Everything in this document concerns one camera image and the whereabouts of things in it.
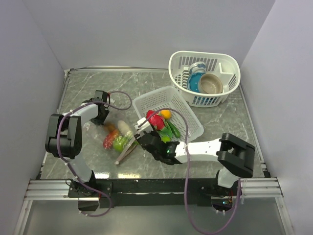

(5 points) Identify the green fake apple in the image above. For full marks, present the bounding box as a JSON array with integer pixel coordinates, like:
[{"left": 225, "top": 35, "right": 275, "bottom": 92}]
[
  {"left": 161, "top": 136, "right": 171, "bottom": 143},
  {"left": 113, "top": 136, "right": 129, "bottom": 152}
]

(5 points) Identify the red fake dragon fruit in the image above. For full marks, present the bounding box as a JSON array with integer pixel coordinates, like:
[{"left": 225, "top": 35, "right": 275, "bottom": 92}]
[{"left": 146, "top": 110, "right": 173, "bottom": 138}]

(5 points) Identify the green fake leafy vegetable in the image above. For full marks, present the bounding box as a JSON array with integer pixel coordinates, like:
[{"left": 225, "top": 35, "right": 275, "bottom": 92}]
[{"left": 167, "top": 121, "right": 181, "bottom": 138}]

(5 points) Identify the orange fake fruit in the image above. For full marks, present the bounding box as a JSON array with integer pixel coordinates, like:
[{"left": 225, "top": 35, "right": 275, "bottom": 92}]
[{"left": 160, "top": 110, "right": 172, "bottom": 120}]

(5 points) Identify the clear zip top bag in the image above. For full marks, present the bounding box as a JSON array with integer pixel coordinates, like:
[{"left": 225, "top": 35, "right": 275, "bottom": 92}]
[{"left": 83, "top": 113, "right": 138, "bottom": 165}]

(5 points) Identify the white rectangular perforated basket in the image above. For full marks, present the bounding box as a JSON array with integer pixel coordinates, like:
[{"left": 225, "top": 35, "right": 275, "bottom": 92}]
[{"left": 132, "top": 85, "right": 205, "bottom": 144}]

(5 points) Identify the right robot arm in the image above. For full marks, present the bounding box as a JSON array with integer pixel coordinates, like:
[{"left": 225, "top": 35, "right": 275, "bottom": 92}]
[{"left": 134, "top": 131, "right": 255, "bottom": 195}]

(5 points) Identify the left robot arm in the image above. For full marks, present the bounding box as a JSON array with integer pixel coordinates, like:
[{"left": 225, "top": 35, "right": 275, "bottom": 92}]
[{"left": 45, "top": 90, "right": 111, "bottom": 197}]

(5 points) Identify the brown fake mushroom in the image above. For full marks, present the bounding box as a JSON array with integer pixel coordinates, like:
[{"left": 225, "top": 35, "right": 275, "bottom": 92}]
[{"left": 103, "top": 122, "right": 116, "bottom": 133}]

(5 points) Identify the red fake mango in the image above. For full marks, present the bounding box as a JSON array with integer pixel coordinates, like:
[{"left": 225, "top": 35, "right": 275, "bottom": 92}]
[{"left": 103, "top": 129, "right": 119, "bottom": 149}]

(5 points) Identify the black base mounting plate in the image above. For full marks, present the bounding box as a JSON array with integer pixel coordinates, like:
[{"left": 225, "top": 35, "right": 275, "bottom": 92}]
[{"left": 67, "top": 178, "right": 243, "bottom": 214}]

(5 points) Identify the white oval dish rack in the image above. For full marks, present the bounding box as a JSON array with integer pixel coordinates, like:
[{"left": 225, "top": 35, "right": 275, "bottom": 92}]
[{"left": 168, "top": 51, "right": 241, "bottom": 108}]

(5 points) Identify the beige ceramic bowl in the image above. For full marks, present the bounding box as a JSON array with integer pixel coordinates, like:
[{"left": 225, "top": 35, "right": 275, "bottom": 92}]
[{"left": 199, "top": 73, "right": 223, "bottom": 94}]

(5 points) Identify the blue white patterned bowl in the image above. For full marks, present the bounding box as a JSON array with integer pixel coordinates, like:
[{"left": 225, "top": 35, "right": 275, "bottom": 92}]
[{"left": 188, "top": 61, "right": 206, "bottom": 75}]

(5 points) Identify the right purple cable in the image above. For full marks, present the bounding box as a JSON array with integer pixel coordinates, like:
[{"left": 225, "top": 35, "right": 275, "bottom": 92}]
[{"left": 139, "top": 108, "right": 243, "bottom": 235}]

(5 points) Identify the purple cable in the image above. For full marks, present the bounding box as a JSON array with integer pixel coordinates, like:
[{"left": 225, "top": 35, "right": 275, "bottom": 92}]
[
  {"left": 56, "top": 91, "right": 133, "bottom": 218},
  {"left": 139, "top": 108, "right": 243, "bottom": 235}
]

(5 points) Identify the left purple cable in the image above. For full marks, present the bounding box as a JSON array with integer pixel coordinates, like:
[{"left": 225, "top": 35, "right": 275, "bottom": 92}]
[{"left": 56, "top": 91, "right": 133, "bottom": 218}]

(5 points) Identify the aluminium frame rail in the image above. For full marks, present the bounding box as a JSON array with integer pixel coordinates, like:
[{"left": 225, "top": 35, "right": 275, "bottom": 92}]
[{"left": 13, "top": 178, "right": 295, "bottom": 235}]

